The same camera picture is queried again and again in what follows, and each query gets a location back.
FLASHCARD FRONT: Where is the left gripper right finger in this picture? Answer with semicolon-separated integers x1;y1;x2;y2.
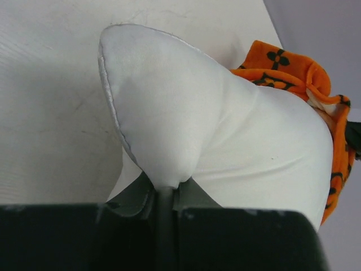
175;179;329;271

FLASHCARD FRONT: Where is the orange patterned pillowcase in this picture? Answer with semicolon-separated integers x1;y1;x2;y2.
231;41;357;223

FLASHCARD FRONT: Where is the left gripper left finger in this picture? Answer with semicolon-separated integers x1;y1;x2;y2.
1;174;155;270

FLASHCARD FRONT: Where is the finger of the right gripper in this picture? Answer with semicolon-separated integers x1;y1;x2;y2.
345;121;361;161

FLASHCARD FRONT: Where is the white pillow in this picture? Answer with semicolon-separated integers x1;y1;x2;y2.
98;24;333;229

